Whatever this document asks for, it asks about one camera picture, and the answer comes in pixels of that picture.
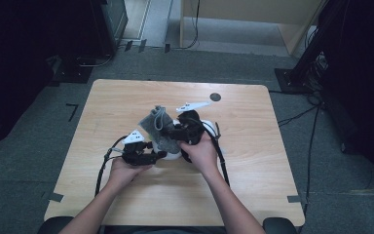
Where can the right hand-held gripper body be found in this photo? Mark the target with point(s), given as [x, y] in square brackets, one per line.
[190, 128]

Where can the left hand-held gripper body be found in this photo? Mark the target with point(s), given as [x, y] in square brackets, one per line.
[136, 152]

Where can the panda plush toy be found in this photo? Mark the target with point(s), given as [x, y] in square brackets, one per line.
[168, 152]

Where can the grey fuzzy cloth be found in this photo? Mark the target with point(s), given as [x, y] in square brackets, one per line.
[156, 120]

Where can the person's left hand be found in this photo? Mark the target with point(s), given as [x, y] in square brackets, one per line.
[125, 174]

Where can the person's right hand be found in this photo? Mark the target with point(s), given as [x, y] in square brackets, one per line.
[201, 156]

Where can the dark round table grommet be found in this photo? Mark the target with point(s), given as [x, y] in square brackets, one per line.
[215, 97]

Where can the black angled tape mark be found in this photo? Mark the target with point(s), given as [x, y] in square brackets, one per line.
[73, 112]

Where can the person's dark clothing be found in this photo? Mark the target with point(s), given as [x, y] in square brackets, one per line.
[162, 230]

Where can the dark floor tape piece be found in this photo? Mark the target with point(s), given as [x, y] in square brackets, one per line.
[142, 45]
[128, 45]
[167, 48]

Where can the black stand base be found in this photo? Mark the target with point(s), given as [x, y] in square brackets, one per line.
[73, 73]

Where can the black chair armrest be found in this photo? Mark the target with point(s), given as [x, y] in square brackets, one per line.
[279, 226]
[53, 226]

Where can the black metal stand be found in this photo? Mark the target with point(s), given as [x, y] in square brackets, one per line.
[300, 74]

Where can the black curtain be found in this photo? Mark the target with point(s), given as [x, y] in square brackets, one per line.
[366, 81]
[9, 65]

